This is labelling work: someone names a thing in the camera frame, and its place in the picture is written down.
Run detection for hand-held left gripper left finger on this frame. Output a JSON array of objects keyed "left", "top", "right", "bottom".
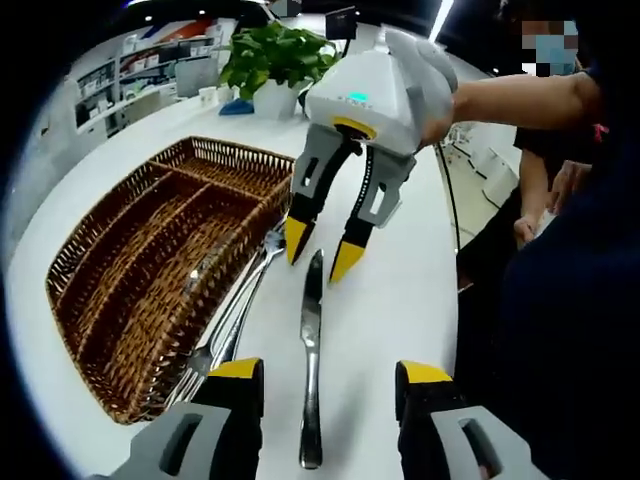
[{"left": 97, "top": 356, "right": 266, "bottom": 480}]

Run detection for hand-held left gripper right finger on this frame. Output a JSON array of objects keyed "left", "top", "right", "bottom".
[{"left": 394, "top": 359, "right": 549, "bottom": 480}]

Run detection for silver fork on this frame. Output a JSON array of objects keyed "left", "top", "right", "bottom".
[
  {"left": 207, "top": 229, "right": 287, "bottom": 371},
  {"left": 164, "top": 249, "right": 274, "bottom": 409}
]

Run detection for brown wicker storage basket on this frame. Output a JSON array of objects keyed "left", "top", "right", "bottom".
[{"left": 44, "top": 135, "right": 297, "bottom": 426}]

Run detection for white storage shelves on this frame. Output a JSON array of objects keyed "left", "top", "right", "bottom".
[{"left": 73, "top": 18, "right": 226, "bottom": 134}]

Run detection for white plant pot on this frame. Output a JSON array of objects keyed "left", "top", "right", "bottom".
[{"left": 252, "top": 78, "right": 306, "bottom": 120}]

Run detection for black monitor on stand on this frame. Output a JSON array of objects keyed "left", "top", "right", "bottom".
[{"left": 323, "top": 4, "right": 360, "bottom": 56}]

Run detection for blue cloth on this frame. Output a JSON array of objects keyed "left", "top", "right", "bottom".
[{"left": 218, "top": 97, "right": 256, "bottom": 117}]

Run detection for ceiling light strip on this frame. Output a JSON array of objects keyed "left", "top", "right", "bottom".
[{"left": 428, "top": 0, "right": 455, "bottom": 44}]

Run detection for green leafy plant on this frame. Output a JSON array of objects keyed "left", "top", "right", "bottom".
[{"left": 217, "top": 20, "right": 341, "bottom": 101}]

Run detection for grey mesh office chair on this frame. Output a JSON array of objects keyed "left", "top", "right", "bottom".
[{"left": 174, "top": 57, "right": 221, "bottom": 99}]

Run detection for person's dark blue clothing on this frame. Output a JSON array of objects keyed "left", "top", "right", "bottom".
[{"left": 452, "top": 59, "right": 640, "bottom": 480}]

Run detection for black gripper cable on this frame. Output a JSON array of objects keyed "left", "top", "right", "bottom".
[{"left": 432, "top": 142, "right": 464, "bottom": 254}]

